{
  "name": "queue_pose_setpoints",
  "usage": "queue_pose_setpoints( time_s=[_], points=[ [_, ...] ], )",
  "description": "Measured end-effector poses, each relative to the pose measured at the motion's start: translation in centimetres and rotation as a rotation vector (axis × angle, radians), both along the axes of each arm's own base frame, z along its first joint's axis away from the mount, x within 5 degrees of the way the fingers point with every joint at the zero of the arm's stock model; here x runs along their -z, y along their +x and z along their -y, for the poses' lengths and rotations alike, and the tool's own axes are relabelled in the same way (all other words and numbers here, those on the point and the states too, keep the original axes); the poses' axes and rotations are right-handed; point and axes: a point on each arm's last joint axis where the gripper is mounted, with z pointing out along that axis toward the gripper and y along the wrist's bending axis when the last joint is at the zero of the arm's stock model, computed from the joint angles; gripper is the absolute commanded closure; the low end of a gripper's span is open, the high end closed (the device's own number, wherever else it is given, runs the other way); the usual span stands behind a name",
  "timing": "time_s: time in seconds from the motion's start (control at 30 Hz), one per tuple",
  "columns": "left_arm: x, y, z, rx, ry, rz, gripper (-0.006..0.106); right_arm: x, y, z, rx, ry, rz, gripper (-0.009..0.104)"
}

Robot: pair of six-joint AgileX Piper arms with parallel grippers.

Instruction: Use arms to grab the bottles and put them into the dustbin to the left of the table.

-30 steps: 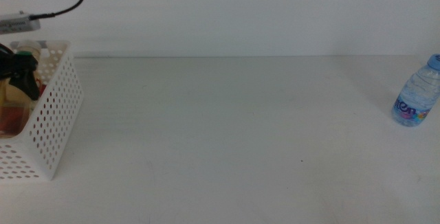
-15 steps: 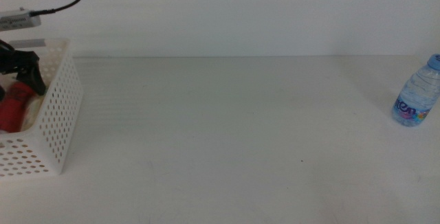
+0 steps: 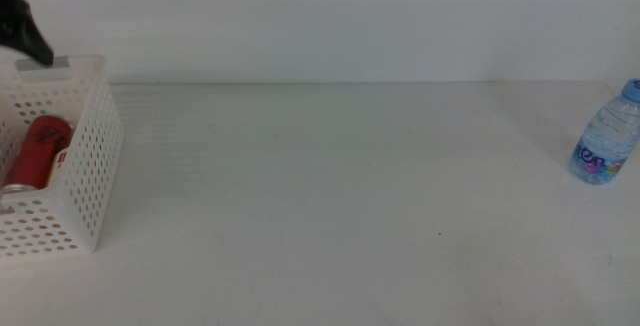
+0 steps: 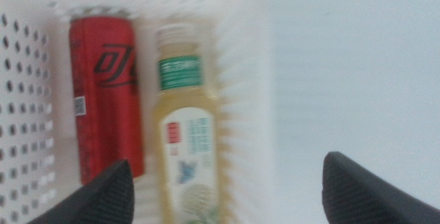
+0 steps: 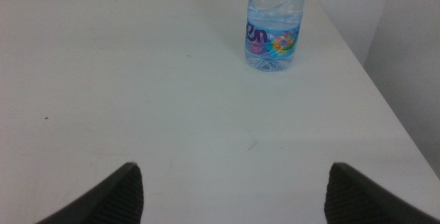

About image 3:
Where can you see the clear blue-capped water bottle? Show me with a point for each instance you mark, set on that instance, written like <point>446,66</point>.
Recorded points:
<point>602,141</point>

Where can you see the white perforated plastic basket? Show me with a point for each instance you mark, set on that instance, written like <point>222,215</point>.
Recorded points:
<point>85,166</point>

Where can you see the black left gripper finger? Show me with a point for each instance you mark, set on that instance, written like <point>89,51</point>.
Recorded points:
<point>35,43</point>

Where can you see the red soda can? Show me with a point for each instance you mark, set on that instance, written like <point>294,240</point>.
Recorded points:
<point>37,156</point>

